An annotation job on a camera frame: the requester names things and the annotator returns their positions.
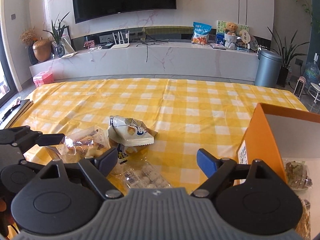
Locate grey white chip bag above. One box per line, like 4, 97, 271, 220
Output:
107, 115, 158, 147

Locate yellow checkered tablecloth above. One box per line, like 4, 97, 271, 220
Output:
7, 77, 309, 240

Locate round paper fan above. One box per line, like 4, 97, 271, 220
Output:
239, 29, 251, 49

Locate clear nut snack pack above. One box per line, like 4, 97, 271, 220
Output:
295, 199, 311, 240

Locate teddy bear in cup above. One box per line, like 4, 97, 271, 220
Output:
223, 22, 238, 50

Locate small white round stool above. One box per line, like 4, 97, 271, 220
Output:
307, 82, 320, 111

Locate orange cardboard box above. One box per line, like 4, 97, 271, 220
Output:
236, 103, 319, 237

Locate blue snack bag on console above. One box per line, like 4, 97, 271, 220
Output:
191, 22, 212, 45

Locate wrapped candies in box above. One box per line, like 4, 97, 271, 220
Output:
283, 159, 313, 191

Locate white wifi router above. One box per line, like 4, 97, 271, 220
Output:
111, 31, 130, 49

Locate blue water jug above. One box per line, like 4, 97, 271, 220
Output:
303, 53, 319, 88

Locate pink small heater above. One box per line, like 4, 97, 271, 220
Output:
293, 76, 306, 98

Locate grey metal trash bin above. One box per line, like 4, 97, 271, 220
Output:
254, 49, 282, 88

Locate pink box on floor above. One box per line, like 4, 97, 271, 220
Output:
33, 70, 54, 87

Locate glass vase with plant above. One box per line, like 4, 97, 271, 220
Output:
44, 12, 69, 58

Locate brown gourd vase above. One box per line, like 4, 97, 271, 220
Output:
33, 39, 52, 62

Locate potted long-leaf plant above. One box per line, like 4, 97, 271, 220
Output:
268, 27, 309, 87

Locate mixed dried fruit bag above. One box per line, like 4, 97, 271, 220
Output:
46, 126, 111, 164

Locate clear quail egg pack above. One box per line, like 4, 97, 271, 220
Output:
110, 155, 171, 190

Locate white marble TV console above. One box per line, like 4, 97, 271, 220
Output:
30, 42, 259, 81

